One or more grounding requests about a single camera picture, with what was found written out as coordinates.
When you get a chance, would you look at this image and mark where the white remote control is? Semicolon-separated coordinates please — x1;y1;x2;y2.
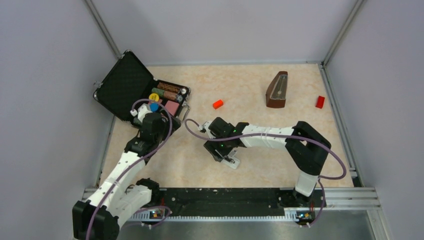
221;149;240;170

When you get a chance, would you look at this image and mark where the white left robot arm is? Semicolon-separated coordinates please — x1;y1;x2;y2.
72;112;182;240

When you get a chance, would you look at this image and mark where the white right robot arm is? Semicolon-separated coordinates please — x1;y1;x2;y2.
200;117;331;206

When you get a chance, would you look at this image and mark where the blue poker chip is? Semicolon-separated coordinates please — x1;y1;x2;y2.
149;103;160;112

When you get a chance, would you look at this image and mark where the orange toy block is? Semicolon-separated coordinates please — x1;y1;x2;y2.
212;99;224;110

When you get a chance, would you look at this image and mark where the pink card deck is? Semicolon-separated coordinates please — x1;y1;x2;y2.
165;100;180;117

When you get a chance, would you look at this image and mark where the yellow poker chip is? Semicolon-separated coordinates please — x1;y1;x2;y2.
148;93;161;102

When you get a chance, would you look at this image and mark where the black poker chip case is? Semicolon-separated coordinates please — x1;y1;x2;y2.
93;50;191;128

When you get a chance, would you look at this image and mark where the brown wooden metronome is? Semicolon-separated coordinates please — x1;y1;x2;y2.
265;71;288;109

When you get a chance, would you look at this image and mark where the red toy brick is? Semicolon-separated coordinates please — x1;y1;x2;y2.
315;95;326;109

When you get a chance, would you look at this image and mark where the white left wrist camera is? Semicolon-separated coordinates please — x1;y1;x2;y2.
136;103;152;123

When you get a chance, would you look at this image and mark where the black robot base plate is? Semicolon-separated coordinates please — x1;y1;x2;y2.
145;187;327;217

